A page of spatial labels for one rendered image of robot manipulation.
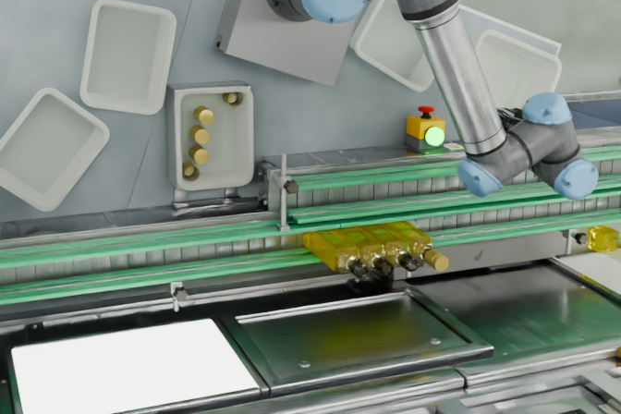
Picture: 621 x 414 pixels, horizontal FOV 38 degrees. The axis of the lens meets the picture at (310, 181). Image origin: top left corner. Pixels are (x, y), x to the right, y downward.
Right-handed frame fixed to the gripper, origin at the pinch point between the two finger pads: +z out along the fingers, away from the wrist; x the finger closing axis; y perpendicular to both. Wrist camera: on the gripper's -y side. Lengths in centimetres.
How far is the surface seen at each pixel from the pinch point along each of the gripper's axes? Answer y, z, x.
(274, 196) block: 33, 16, 34
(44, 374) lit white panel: 77, -13, 67
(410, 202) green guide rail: 2.0, 12.8, 27.1
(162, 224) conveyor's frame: 56, 15, 46
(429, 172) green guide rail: 1.0, 12.4, 18.9
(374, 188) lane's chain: 9.2, 18.3, 27.5
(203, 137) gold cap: 50, 25, 28
